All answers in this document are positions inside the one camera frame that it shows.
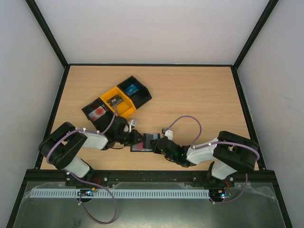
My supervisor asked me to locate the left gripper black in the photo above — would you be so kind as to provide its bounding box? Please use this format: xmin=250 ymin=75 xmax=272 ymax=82
xmin=115 ymin=129 xmax=146 ymax=146

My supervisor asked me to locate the black leather card holder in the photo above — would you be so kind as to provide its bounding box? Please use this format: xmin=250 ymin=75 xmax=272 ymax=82
xmin=130 ymin=133 xmax=160 ymax=152

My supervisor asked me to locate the black card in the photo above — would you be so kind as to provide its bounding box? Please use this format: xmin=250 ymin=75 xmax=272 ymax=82
xmin=107 ymin=95 xmax=123 ymax=107
xmin=143 ymin=133 xmax=159 ymax=151

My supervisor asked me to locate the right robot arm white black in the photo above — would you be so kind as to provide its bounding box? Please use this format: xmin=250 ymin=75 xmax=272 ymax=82
xmin=151 ymin=131 xmax=260 ymax=186

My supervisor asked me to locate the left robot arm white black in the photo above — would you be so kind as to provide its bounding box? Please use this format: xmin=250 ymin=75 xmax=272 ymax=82
xmin=38 ymin=115 xmax=144 ymax=178

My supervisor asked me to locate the red card in holder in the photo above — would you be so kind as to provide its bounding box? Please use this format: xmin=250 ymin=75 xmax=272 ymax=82
xmin=136 ymin=142 xmax=144 ymax=151

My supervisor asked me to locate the black card in bin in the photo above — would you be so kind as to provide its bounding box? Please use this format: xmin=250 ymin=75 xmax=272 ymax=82
xmin=107 ymin=95 xmax=123 ymax=107

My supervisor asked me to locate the red white card in bin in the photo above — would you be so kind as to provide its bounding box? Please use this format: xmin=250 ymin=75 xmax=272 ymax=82
xmin=88 ymin=106 xmax=106 ymax=122

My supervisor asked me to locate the blue card in bin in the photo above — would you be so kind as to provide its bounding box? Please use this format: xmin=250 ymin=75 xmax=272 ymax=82
xmin=125 ymin=84 xmax=138 ymax=96

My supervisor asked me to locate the yellow bin middle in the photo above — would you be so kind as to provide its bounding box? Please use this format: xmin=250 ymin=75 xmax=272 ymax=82
xmin=100 ymin=86 xmax=136 ymax=118

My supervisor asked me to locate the black bin right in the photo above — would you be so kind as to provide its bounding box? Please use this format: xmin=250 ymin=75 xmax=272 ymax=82
xmin=117 ymin=76 xmax=152 ymax=109

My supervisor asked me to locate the black bin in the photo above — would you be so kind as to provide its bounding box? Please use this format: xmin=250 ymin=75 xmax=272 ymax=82
xmin=117 ymin=76 xmax=152 ymax=109
xmin=82 ymin=98 xmax=114 ymax=132

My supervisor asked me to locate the black bin left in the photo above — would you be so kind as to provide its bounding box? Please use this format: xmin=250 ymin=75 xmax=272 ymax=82
xmin=82 ymin=98 xmax=114 ymax=132

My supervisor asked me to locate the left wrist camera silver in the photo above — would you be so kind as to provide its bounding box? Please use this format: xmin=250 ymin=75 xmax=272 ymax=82
xmin=124 ymin=119 xmax=137 ymax=133

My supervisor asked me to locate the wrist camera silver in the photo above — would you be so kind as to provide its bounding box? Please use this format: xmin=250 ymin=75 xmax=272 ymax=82
xmin=162 ymin=129 xmax=173 ymax=140
xmin=124 ymin=119 xmax=137 ymax=133

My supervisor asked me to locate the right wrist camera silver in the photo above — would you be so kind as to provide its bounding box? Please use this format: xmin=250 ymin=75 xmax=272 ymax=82
xmin=162 ymin=129 xmax=173 ymax=140

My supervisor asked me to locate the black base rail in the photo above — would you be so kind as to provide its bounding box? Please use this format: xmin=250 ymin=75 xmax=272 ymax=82
xmin=23 ymin=168 xmax=276 ymax=188

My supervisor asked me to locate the grey slotted cable duct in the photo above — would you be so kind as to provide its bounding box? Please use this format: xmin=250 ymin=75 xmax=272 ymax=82
xmin=29 ymin=189 xmax=209 ymax=199

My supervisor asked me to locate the black cage frame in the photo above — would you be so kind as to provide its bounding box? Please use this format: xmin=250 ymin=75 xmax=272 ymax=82
xmin=7 ymin=0 xmax=292 ymax=228

